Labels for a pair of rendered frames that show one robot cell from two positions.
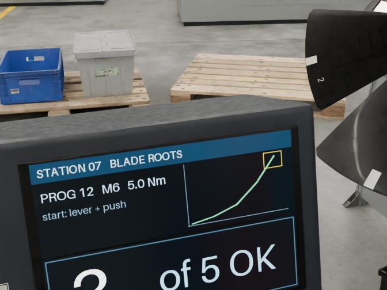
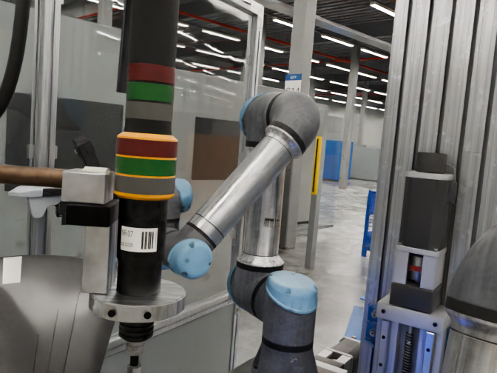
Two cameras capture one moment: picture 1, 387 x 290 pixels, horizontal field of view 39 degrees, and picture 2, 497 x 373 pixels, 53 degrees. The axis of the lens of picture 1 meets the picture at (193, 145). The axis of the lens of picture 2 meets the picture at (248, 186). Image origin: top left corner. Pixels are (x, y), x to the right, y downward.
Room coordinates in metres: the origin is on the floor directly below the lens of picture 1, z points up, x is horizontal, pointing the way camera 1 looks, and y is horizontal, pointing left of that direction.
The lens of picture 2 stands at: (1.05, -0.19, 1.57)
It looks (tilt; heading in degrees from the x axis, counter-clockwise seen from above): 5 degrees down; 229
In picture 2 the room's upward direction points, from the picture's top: 5 degrees clockwise
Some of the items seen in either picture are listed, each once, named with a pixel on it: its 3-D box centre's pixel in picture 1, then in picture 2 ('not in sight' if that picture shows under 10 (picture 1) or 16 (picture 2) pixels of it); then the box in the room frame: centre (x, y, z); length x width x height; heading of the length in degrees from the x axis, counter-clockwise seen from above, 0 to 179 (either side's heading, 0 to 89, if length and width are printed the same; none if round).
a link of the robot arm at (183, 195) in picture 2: not in sight; (163, 196); (0.49, -1.10, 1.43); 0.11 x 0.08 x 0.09; 170
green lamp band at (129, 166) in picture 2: not in sight; (146, 165); (0.87, -0.51, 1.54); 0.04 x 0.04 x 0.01
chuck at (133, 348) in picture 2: not in sight; (135, 337); (0.87, -0.51, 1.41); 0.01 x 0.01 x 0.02
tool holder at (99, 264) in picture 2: not in sight; (127, 240); (0.88, -0.51, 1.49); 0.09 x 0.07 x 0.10; 142
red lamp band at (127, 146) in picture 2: not in sight; (146, 147); (0.87, -0.51, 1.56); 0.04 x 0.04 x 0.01
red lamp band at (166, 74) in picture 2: not in sight; (151, 75); (0.87, -0.51, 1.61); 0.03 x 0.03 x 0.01
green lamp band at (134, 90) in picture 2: not in sight; (150, 93); (0.87, -0.51, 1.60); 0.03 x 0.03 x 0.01
